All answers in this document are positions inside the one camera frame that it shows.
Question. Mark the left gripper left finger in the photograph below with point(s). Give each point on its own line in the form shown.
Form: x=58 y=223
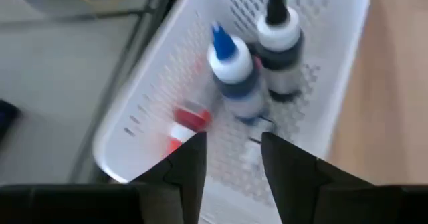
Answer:
x=180 y=184

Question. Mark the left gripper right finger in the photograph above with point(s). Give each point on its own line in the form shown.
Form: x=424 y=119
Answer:
x=301 y=184

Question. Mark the orange food colouring bottle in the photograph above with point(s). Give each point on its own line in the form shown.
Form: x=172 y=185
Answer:
x=192 y=118

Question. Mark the white perforated plastic basket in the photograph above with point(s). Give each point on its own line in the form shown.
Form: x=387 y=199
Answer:
x=160 y=93

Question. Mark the blue food colouring bottle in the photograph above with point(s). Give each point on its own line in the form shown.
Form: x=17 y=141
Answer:
x=234 y=67

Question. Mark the black food colouring bottle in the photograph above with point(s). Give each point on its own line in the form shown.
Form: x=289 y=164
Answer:
x=279 y=36

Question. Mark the black aluminium table frame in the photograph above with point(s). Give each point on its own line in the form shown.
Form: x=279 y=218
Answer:
x=128 y=73

